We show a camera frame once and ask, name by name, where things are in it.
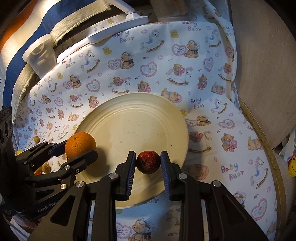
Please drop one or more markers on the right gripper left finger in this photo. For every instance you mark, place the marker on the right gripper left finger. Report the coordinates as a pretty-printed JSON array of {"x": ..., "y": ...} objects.
[{"x": 89, "y": 210}]

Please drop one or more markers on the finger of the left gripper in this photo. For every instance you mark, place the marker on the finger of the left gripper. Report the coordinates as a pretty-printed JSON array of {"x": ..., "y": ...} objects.
[
  {"x": 35, "y": 157},
  {"x": 68, "y": 169}
]

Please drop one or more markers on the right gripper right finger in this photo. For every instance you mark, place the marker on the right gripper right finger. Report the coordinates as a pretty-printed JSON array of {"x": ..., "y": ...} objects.
[{"x": 207, "y": 204}]

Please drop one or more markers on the small green-brown fruit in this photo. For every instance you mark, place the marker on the small green-brown fruit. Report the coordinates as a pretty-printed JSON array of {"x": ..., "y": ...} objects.
[{"x": 46, "y": 168}]

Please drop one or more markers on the orange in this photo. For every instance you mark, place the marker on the orange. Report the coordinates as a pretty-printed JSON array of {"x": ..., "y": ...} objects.
[{"x": 79, "y": 144}]

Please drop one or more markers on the dark red textured fruit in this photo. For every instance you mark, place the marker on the dark red textured fruit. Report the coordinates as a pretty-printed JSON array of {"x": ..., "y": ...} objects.
[{"x": 148, "y": 162}]

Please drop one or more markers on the cream round plate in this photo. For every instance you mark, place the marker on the cream round plate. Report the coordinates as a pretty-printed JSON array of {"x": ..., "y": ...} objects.
[{"x": 133, "y": 122}]

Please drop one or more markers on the translucent plastic container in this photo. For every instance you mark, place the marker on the translucent plastic container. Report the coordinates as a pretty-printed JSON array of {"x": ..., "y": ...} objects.
[{"x": 41, "y": 56}]

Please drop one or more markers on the red yellow toy figure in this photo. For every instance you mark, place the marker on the red yellow toy figure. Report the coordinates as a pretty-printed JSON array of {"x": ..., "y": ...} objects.
[{"x": 292, "y": 166}]

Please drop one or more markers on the striped Paris fabric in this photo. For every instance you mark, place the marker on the striped Paris fabric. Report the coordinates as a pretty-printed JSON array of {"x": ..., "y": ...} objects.
[{"x": 38, "y": 19}]

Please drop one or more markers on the wooden round board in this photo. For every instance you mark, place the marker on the wooden round board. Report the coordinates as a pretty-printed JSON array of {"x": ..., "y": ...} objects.
[{"x": 266, "y": 67}]

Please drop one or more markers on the baby bear print tablecloth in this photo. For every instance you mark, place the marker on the baby bear print tablecloth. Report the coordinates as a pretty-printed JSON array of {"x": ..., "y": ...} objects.
[{"x": 191, "y": 65}]

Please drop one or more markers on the white LED desk lamp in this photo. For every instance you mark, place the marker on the white LED desk lamp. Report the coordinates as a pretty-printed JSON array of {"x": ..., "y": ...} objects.
[{"x": 132, "y": 20}]

